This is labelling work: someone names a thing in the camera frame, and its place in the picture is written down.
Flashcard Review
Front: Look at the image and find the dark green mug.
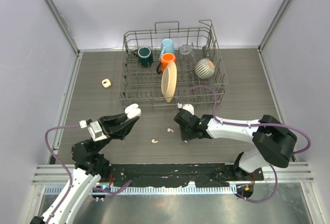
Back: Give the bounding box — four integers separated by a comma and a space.
133, 46, 153, 67

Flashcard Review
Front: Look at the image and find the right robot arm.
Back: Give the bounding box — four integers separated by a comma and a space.
174, 108, 297, 180

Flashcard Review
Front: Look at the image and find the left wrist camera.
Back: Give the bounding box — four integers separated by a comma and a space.
79, 119, 107, 142

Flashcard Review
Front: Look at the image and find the white slotted cable duct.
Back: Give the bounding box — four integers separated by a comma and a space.
43, 184, 237, 196

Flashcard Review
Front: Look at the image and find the striped ceramic bowl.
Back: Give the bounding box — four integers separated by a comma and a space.
194, 58, 215, 79

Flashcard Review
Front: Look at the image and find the clear glass cup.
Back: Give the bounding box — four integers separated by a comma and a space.
179, 44, 194, 66

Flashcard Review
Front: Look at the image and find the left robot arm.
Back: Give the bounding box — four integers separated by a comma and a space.
31, 108, 141, 223

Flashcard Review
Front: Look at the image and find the beige earbud charging case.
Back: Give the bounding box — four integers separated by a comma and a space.
102, 78, 112, 88

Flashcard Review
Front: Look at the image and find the orange mug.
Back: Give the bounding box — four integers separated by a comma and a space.
156, 53, 176, 74

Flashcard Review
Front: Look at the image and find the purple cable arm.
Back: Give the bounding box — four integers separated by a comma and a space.
44, 120, 86, 224
177, 86, 312, 204

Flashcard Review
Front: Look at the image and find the light blue cup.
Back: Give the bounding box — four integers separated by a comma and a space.
160, 38, 175, 56

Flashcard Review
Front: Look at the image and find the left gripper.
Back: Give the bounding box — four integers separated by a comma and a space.
94, 110, 138, 154

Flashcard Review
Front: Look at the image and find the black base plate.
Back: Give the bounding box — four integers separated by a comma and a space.
104, 163, 264, 188

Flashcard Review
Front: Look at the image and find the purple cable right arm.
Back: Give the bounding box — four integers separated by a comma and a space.
177, 86, 312, 204

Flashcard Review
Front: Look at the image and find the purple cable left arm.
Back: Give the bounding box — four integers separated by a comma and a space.
44, 120, 86, 224

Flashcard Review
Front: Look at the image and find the grey wire dish rack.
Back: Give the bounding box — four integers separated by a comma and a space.
119, 20, 228, 109

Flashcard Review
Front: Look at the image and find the beige oval plate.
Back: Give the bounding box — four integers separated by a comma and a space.
161, 62, 177, 103

